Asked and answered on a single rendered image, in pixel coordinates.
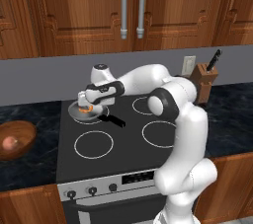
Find black hob stove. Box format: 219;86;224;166
55;93;211;224

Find wooden wall cupboard door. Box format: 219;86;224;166
0;0;42;60
21;0;134;58
131;0;229;52
212;0;253;47

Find brown wooden knife block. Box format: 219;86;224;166
190;62;219;105

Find orange shrimp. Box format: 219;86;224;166
79;105;95;114

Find black handled knife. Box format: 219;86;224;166
206;48;222;72

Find black oven door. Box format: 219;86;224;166
61;193;170;224

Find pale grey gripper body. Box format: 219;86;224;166
77;90;96;108

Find wooden base cupboard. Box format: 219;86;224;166
193;151;253;224
0;184;68;224

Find grey frying pan black handle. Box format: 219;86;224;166
67;100;127;128

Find silver oven door handle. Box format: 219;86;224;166
69;193;166;210

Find white wall outlet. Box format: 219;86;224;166
181;55;197;77

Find grey cupboard door handle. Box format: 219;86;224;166
120;0;129;40
135;0;148;39

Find pale pink onion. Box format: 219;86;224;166
2;135;20;152

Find brown wooden bowl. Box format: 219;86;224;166
0;119;38;162

